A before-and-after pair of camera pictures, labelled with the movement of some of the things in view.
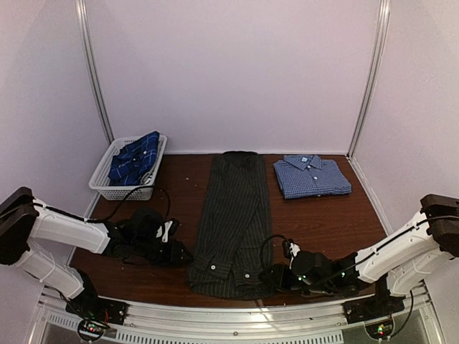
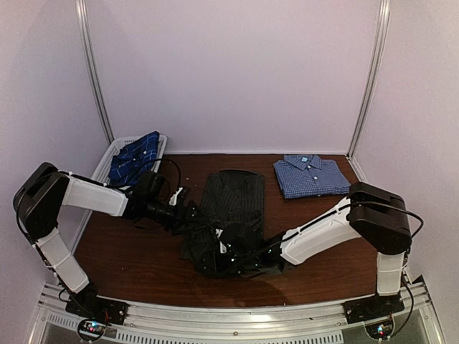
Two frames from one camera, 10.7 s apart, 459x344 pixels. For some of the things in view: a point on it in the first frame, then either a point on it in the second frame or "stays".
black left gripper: (173, 255) to (187, 220)
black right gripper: (280, 280) to (213, 265)
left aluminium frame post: (83, 17) stays
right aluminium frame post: (371, 79) stays
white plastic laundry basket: (100, 180) stays
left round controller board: (90, 330) stays
